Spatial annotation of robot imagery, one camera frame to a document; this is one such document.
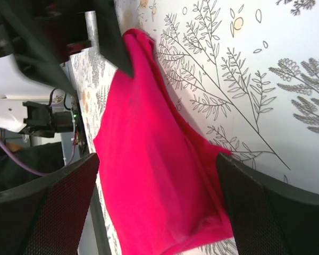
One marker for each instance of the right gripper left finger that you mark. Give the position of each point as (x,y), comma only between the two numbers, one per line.
(47,215)

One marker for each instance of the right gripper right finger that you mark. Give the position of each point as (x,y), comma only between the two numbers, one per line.
(268,216)

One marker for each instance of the floral patterned table mat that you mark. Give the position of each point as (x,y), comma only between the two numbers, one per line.
(243,74)

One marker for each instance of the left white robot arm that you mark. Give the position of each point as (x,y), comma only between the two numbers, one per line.
(64,23)

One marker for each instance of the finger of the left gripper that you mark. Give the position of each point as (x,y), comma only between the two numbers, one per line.
(111,44)
(22,37)

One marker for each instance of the red t shirt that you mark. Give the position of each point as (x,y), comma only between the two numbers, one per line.
(158,175)

